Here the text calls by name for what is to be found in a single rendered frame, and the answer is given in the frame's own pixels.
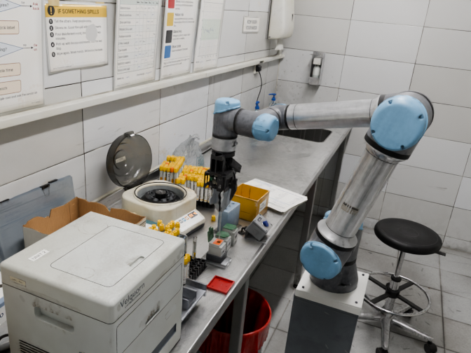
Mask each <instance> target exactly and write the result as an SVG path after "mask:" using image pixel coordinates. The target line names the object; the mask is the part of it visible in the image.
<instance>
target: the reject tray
mask: <svg viewBox="0 0 471 353"><path fill-rule="evenodd" d="M234 284H235V281H233V280H230V279H227V278H224V277H220V276H217V275H215V276H214V277H213V278H212V280H211V281H210V282H209V284H208V285H207V289H210V290H213V291H216V292H219V293H222V294H225V295H226V294H227V293H228V292H229V291H230V289H231V287H232V286H233V285H234Z"/></svg>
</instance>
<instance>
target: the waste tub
mask: <svg viewBox="0 0 471 353"><path fill-rule="evenodd" d="M269 193H270V191H269V190H266V189H263V188H258V187H256V186H251V185H247V184H243V183H241V184H240V185H239V186H238V187H237V191H236V192H235V195H234V196H233V198H232V200H231V201H234V202H238V203H240V213H239V219H242V220H246V221H249V222H252V221H253V220H254V219H255V218H256V216H257V215H258V214H261V215H262V216H263V215H264V214H265V213H266V212H267V209H268V199H269Z"/></svg>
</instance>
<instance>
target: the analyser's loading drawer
mask: <svg viewBox="0 0 471 353"><path fill-rule="evenodd" d="M206 293H207V284H205V283H202V282H199V281H196V280H194V279H189V278H186V284H185V285H184V286H183V293H182V321H183V320H184V319H185V317H186V316H187V315H188V313H190V311H191V310H192V309H193V308H194V306H195V305H196V304H197V302H198V301H199V300H200V299H201V298H202V297H203V296H206Z"/></svg>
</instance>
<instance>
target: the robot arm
mask: <svg viewBox="0 0 471 353"><path fill-rule="evenodd" d="M213 114H214V116H213V127H212V143H211V148H212V154H211V158H210V168H209V169H208V170H206V171H205V173H204V184H203V188H204V187H206V186H207V185H209V188H211V190H212V196H211V197H210V200H209V203H210V205H213V204H214V205H215V207H216V209H217V211H218V212H220V205H221V212H223V211H224V210H225V209H226V208H227V207H228V205H229V203H230V201H231V200H232V198H233V196H234V195H235V193H236V191H237V187H238V184H237V180H238V179H236V172H239V173H240V170H241V167H242V165H240V164H239V163H238V162H237V161H236V160H234V159H233V158H232V157H233V156H235V153H236V145H238V142H237V137H238V134H239V135H242V136H245V137H249V138H253V139H256V140H259V141H273V140H274V138H275V137H276V135H277V133H278V130H306V129H329V128H352V127H368V128H369V129H368V130H367V133H366V134H365V136H364V142H365V144H366V148H365V150H364V151H363V153H362V155H361V157H360V159H359V160H358V162H357V164H356V166H355V168H354V170H353V172H352V174H351V175H350V177H349V179H348V181H347V182H346V184H345V186H344V188H343V190H342V191H341V194H340V196H339V197H338V199H337V201H336V203H335V205H334V206H333V208H332V210H330V211H328V212H326V213H325V217H324V219H322V220H320V221H319V222H318V224H317V226H316V227H315V230H314V231H313V234H312V235H311V237H310V239H309V240H308V241H307V243H305V244H304V245H303V246H302V249H301V252H300V260H301V262H302V265H303V267H304V268H305V270H306V271H307V272H308V273H309V274H310V280H311V281H312V283H314V285H316V286H317V287H319V288H321V289H323V290H325V291H328V292H332V293H349V292H351V291H354V290H355V289H356V287H357V283H358V273H357V266H356V259H357V253H358V249H359V245H360V238H361V234H362V231H363V228H362V227H363V221H364V220H365V218H366V216H367V214H368V213H369V211H370V209H371V208H372V206H373V205H374V203H375V201H376V199H377V198H378V196H379V195H380V193H381V191H382V190H383V188H384V186H385V185H386V183H387V181H388V180H389V178H390V176H391V174H392V173H393V171H394V170H395V168H396V166H397V164H398V163H399V162H403V161H406V160H408V159H409V157H410V156H411V154H412V153H413V151H414V149H415V148H416V146H417V144H418V143H419V141H420V140H421V138H422V137H423V135H424V134H425V131H426V130H427V129H428V128H429V127H430V125H431V124H432V121H433V118H434V114H435V111H434V106H433V105H432V102H431V101H430V99H429V98H428V97H427V96H426V95H424V94H423V93H421V92H417V91H413V90H407V91H404V92H397V93H393V94H386V95H379V96H378V97H377V98H376V99H362V100H350V101H340V102H319V103H307V104H288V105H286V104H274V105H273V106H270V107H268V108H265V109H262V110H259V111H250V110H247V109H241V105H240V101H239V100H238V99H234V98H230V97H221V98H218V99H217V100H216V101H215V103H214V112H213ZM208 175H210V178H209V181H208ZM205 176H207V182H206V183H205ZM222 191H223V195H224V198H223V200H222V201H221V192H222Z"/></svg>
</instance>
